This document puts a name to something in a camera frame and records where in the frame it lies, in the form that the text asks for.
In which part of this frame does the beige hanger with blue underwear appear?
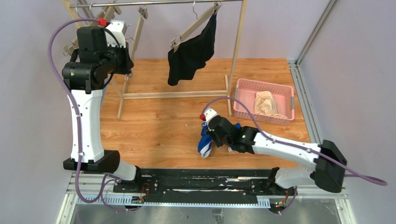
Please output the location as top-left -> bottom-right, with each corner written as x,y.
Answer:
129,5 -> 148,63

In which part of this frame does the blue underwear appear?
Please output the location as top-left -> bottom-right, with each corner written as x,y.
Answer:
197,121 -> 242,159

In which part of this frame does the cream underwear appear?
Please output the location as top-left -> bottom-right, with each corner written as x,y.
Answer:
254,91 -> 287,119

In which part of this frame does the beige hanger with cream underwear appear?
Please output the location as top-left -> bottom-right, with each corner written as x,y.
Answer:
93,6 -> 122,22

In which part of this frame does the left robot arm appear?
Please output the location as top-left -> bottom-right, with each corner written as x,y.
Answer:
62,21 -> 142,191

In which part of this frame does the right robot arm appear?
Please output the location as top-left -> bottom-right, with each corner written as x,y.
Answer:
207,115 -> 347,193

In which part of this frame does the empty beige clip hanger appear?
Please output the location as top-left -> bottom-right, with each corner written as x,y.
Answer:
63,7 -> 109,56

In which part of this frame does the black underwear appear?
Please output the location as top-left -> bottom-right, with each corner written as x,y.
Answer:
167,14 -> 217,86

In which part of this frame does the beige hanger with black underwear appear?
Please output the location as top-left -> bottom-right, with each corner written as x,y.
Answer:
170,2 -> 222,52

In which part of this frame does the wooden clothes rack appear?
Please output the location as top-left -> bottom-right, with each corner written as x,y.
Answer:
63,0 -> 247,119

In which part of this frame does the pink plastic basket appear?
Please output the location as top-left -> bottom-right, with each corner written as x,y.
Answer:
235,78 -> 295,126

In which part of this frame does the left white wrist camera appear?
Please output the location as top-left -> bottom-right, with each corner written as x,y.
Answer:
105,20 -> 127,48

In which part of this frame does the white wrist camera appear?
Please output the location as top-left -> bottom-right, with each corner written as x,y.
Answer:
203,107 -> 218,125
105,20 -> 127,48

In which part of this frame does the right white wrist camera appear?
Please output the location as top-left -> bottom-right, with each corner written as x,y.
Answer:
203,107 -> 218,125

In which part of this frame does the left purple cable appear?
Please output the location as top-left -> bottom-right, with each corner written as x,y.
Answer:
47,17 -> 143,212

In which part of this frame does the purple cable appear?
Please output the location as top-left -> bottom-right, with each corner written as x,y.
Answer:
199,97 -> 388,187
47,17 -> 143,212

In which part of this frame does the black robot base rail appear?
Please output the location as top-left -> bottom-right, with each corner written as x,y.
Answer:
69,168 -> 329,209

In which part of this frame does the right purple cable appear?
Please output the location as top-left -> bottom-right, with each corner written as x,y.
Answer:
199,97 -> 388,187

